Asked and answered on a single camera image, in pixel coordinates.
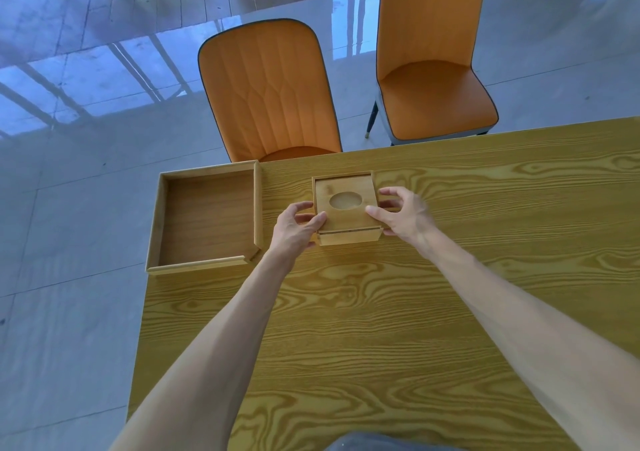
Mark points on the person's right hand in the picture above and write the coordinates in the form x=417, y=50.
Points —
x=412, y=220

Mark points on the person's left hand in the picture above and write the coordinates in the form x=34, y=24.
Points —
x=292, y=238

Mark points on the wooden box with holed lid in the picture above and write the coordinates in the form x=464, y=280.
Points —
x=350, y=235

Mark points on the person's right forearm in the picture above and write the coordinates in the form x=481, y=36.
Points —
x=540, y=345

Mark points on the person's left forearm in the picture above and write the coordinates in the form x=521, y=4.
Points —
x=210, y=355

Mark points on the open wooden tray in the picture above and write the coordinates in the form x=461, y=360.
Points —
x=210, y=215

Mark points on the orange smooth chair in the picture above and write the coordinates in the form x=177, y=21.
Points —
x=435, y=100

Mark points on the orange quilted chair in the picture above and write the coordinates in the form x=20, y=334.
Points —
x=270, y=90

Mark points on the grey printed shirt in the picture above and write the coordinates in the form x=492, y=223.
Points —
x=385, y=443

